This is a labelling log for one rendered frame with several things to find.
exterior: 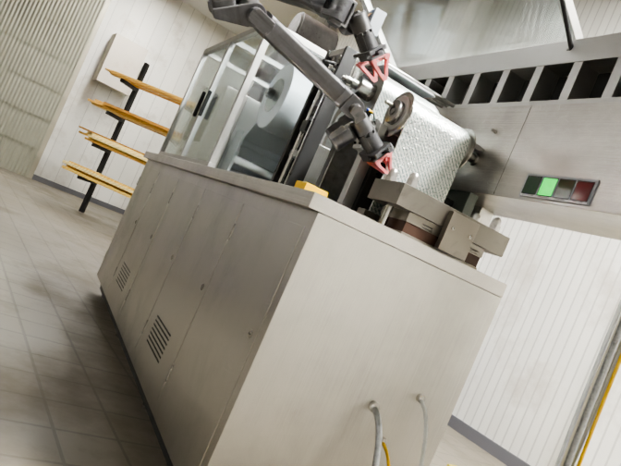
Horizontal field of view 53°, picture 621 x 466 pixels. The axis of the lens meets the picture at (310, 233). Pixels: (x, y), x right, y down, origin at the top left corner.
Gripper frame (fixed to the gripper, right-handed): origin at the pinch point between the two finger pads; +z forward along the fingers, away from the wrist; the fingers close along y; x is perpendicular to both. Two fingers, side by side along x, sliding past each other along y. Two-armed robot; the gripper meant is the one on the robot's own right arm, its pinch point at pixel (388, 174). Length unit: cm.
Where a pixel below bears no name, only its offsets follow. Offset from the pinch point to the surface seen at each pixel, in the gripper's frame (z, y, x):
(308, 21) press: -12, -408, 187
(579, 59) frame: 1, 21, 60
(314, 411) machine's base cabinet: 28, 26, -61
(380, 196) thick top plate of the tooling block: -0.6, 10.7, -10.4
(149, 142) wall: 48, -888, 55
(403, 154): -2.0, 0.3, 6.9
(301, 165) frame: -8.9, -33.0, -11.1
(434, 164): 6.7, 0.2, 14.6
